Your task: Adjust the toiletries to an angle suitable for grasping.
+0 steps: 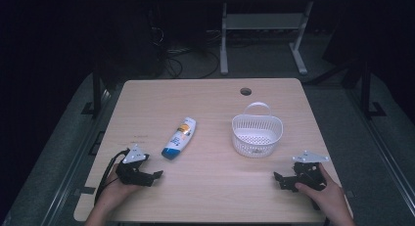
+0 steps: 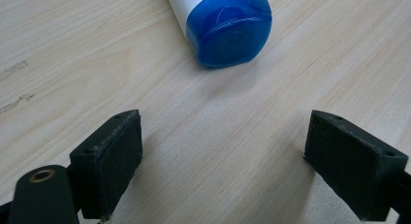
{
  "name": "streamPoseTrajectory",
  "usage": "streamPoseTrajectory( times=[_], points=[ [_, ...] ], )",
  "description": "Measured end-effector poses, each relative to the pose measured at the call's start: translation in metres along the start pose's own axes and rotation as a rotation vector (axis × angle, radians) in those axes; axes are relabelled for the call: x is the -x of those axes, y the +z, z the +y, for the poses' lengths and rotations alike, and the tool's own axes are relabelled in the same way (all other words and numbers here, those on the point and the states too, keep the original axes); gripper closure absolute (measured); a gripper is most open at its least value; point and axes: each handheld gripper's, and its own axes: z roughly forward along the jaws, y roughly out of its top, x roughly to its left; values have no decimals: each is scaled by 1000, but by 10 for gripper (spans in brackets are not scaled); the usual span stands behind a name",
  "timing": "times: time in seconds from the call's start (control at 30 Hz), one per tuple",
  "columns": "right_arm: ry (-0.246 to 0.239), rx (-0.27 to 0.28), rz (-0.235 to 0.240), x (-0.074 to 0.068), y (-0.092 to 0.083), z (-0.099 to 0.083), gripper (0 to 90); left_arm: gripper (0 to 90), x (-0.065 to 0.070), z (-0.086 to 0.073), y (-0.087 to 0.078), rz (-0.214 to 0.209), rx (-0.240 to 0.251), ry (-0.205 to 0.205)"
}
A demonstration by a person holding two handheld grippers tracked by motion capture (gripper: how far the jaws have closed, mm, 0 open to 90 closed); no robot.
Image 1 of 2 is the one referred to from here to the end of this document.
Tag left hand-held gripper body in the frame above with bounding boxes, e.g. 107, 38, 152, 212
115, 144, 155, 188

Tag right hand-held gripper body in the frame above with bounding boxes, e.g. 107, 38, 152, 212
291, 150, 331, 192

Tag white bottle with blue cap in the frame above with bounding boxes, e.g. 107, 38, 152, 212
161, 116, 198, 160

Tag white plastic basket with handle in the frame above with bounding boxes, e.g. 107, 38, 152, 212
231, 102, 284, 159

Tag person's left hand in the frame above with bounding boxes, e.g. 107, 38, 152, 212
97, 163, 142, 214

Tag person's right hand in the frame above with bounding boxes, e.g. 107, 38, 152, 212
294, 162, 347, 218

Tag black metal stand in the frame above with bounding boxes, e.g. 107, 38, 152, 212
81, 64, 112, 118
359, 60, 388, 120

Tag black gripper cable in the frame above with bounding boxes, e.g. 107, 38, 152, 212
93, 148, 131, 205

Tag grey metal rail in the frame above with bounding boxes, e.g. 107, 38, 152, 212
41, 88, 111, 226
347, 88, 415, 217

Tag black cables on floor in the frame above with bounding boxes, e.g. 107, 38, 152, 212
161, 47, 221, 79

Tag grey metal desk frame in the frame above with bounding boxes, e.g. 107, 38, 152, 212
218, 0, 315, 76

